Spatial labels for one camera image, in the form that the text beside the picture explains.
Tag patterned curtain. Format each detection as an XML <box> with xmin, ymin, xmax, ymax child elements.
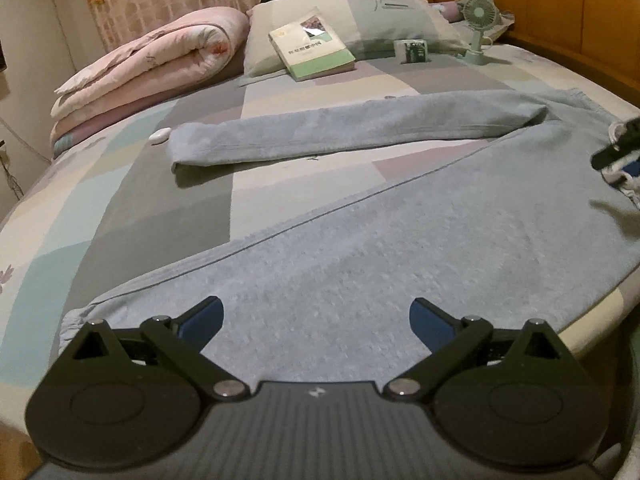
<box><xmin>80</xmin><ymin>0</ymin><xmax>436</xmax><ymax>53</ymax></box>

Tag green handheld fan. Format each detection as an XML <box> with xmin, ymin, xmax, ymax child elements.
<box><xmin>457</xmin><ymin>0</ymin><xmax>502</xmax><ymax>67</ymax></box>

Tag flat patchwork pillow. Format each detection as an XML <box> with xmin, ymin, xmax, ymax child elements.
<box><xmin>435</xmin><ymin>0</ymin><xmax>516</xmax><ymax>43</ymax></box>

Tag black cables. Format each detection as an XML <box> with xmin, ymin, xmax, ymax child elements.
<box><xmin>0</xmin><ymin>115</ymin><xmax>51</xmax><ymax>201</ymax></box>

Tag bed with patchwork sheet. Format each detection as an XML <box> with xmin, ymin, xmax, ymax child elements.
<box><xmin>0</xmin><ymin>40</ymin><xmax>640</xmax><ymax>441</ymax></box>

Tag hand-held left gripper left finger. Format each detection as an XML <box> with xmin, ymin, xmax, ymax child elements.
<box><xmin>46</xmin><ymin>296</ymin><xmax>251</xmax><ymax>403</ymax></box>

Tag small printed box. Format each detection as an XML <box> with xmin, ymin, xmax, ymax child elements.
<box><xmin>393</xmin><ymin>38</ymin><xmax>429</xmax><ymax>64</ymax></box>

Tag green and white book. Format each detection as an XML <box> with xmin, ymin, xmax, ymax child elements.
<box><xmin>268</xmin><ymin>7</ymin><xmax>357</xmax><ymax>82</ymax></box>

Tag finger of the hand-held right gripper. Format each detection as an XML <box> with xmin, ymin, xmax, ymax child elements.
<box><xmin>591</xmin><ymin>116</ymin><xmax>640</xmax><ymax>180</ymax></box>

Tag pink folded quilt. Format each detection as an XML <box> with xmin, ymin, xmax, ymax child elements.
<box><xmin>50</xmin><ymin>6</ymin><xmax>251</xmax><ymax>156</ymax></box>

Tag grey sweatpants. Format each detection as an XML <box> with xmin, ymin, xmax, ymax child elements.
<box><xmin>59</xmin><ymin>87</ymin><xmax>640</xmax><ymax>361</ymax></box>

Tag wooden headboard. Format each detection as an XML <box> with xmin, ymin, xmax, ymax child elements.
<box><xmin>425</xmin><ymin>0</ymin><xmax>640</xmax><ymax>111</ymax></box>

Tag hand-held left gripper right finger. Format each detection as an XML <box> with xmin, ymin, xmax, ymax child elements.
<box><xmin>382</xmin><ymin>297</ymin><xmax>583</xmax><ymax>403</ymax></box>

